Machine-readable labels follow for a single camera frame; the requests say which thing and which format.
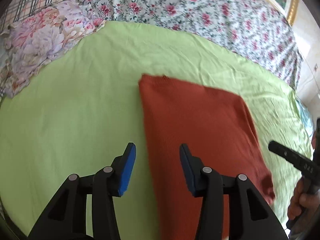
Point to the person's right hand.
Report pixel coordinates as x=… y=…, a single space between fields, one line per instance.
x=301 y=200

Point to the rust orange knit sweater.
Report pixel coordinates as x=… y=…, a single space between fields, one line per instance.
x=217 y=127

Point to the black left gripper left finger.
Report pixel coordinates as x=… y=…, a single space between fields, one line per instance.
x=82 y=207

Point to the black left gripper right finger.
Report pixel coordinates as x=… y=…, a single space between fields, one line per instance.
x=232 y=199

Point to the rose floral white quilt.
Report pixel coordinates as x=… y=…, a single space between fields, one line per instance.
x=254 y=29

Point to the purple pink floral pillow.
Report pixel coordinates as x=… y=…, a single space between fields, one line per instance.
x=32 y=43

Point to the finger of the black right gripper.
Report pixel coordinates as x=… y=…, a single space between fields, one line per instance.
x=292 y=156

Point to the light green bed sheet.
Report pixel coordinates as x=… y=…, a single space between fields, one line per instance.
x=82 y=109

